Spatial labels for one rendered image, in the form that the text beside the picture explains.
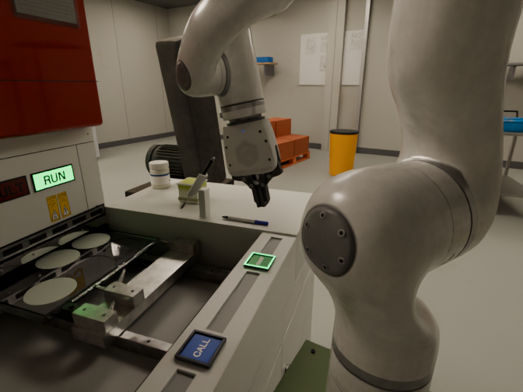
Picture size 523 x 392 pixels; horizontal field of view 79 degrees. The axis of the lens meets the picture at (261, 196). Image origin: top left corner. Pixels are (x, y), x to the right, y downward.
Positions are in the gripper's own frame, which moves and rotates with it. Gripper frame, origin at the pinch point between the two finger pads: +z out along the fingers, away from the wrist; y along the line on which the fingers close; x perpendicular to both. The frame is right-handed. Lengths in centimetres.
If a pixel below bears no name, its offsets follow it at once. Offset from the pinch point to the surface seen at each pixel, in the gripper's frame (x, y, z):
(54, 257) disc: -6, -59, 10
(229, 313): -16.9, -3.4, 15.6
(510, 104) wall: 584, 219, 56
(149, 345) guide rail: -18.9, -21.8, 22.5
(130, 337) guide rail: -18.4, -26.5, 21.5
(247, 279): -6.5, -4.2, 15.4
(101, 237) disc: 7, -56, 10
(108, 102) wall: 525, -531, -98
